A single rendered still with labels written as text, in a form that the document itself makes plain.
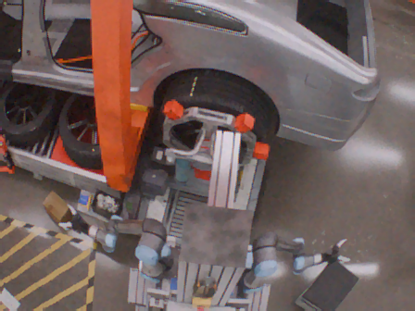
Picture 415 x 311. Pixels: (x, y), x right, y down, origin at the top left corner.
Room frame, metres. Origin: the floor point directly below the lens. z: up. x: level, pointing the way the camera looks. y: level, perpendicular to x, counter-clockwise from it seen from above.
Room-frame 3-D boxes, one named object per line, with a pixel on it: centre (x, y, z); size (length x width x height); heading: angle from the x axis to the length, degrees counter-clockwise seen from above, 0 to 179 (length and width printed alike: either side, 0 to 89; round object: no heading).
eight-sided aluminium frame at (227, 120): (1.88, 0.01, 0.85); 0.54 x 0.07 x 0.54; 85
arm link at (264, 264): (0.93, -0.35, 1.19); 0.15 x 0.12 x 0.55; 15
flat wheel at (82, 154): (2.15, 0.84, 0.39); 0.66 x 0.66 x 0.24
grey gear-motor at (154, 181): (1.94, 0.31, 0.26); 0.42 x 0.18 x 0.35; 175
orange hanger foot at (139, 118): (2.02, 0.51, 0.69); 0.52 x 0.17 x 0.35; 175
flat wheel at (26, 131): (2.22, 1.60, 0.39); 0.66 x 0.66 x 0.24
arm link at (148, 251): (0.92, 0.21, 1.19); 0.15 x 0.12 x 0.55; 167
